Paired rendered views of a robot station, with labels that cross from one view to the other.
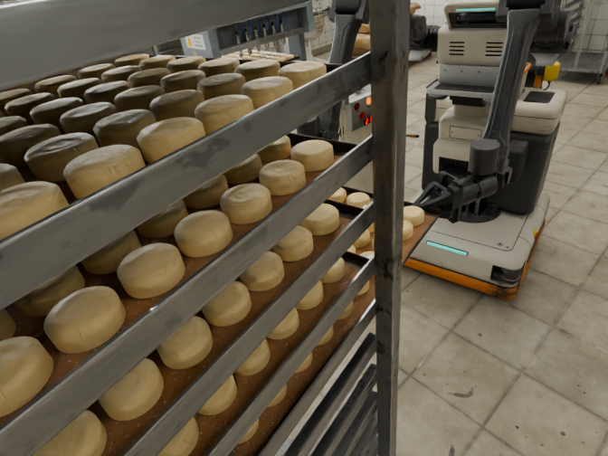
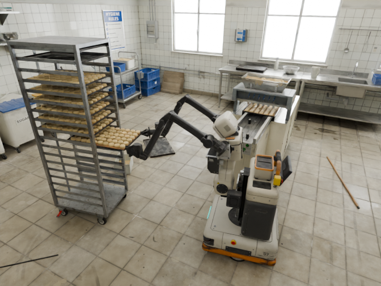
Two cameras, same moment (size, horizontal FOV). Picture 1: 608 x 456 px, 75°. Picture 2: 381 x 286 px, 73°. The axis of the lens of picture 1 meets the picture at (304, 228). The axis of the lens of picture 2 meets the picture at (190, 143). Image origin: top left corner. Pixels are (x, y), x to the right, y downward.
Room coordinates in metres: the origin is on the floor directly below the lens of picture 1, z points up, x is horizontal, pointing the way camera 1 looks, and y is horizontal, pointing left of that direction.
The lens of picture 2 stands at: (0.31, -2.32, 2.07)
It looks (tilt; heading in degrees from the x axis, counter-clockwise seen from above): 28 degrees down; 64
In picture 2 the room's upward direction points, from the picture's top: 1 degrees clockwise
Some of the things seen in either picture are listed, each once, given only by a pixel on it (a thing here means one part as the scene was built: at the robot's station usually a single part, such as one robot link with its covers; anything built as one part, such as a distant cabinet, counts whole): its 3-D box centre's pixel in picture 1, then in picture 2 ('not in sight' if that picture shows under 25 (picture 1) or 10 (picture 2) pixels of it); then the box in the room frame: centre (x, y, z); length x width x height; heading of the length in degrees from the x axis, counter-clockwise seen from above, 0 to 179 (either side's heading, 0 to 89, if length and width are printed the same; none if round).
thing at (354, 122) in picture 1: (365, 109); (240, 146); (1.85, -0.38, 0.77); 0.24 x 0.04 x 0.14; 127
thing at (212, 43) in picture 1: (251, 43); (262, 101); (2.54, 0.15, 1.01); 0.72 x 0.33 x 0.34; 127
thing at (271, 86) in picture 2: not in sight; (265, 83); (2.54, 0.15, 1.25); 0.56 x 0.29 x 0.14; 127
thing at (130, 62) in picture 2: not in sight; (123, 63); (1.61, 3.94, 0.89); 0.44 x 0.36 x 0.20; 137
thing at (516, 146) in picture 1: (482, 164); (227, 190); (1.45, -0.78, 0.61); 0.28 x 0.27 x 0.25; 49
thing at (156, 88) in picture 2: not in sight; (148, 89); (2.28, 4.34, 0.10); 0.60 x 0.40 x 0.20; 36
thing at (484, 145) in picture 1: (487, 163); (140, 150); (0.77, -0.43, 0.99); 0.12 x 0.09 x 0.12; 140
